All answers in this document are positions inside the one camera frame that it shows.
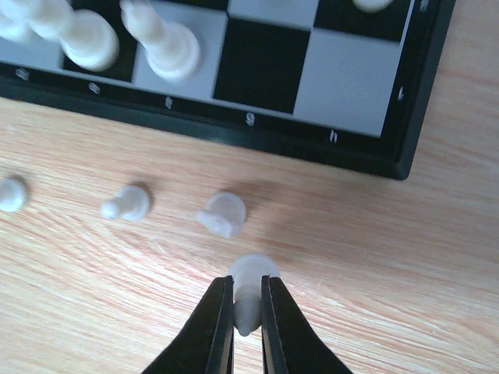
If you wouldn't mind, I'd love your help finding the white king piece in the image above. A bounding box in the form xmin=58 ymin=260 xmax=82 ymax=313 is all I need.
xmin=16 ymin=1 xmax=119 ymax=72

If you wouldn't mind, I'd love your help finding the white queen piece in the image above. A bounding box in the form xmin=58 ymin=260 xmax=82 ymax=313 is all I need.
xmin=1 ymin=1 xmax=38 ymax=44

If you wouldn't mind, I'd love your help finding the white pawn on table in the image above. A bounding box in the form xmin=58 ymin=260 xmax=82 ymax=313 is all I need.
xmin=101 ymin=185 xmax=151 ymax=221

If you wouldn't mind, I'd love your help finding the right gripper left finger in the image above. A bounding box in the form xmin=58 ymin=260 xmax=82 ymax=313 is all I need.
xmin=143 ymin=276 xmax=234 ymax=374

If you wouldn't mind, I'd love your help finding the white pawn on board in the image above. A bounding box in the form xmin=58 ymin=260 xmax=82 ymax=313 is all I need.
xmin=352 ymin=0 xmax=394 ymax=13

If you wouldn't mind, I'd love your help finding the black and silver chessboard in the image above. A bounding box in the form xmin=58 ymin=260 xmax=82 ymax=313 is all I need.
xmin=1 ymin=1 xmax=455 ymax=180

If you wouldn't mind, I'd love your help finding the white bishop piece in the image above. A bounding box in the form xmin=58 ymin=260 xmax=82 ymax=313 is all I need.
xmin=120 ymin=1 xmax=201 ymax=81

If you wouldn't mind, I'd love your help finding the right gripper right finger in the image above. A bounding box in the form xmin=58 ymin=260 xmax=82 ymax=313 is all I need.
xmin=261 ymin=276 xmax=352 ymax=374

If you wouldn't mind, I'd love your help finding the white knight on table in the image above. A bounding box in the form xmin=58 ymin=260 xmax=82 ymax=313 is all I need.
xmin=196 ymin=192 xmax=246 ymax=238
xmin=1 ymin=175 xmax=30 ymax=213

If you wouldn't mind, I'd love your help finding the white bishop on table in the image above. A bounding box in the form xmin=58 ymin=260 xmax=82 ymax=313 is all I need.
xmin=228 ymin=253 xmax=281 ymax=337

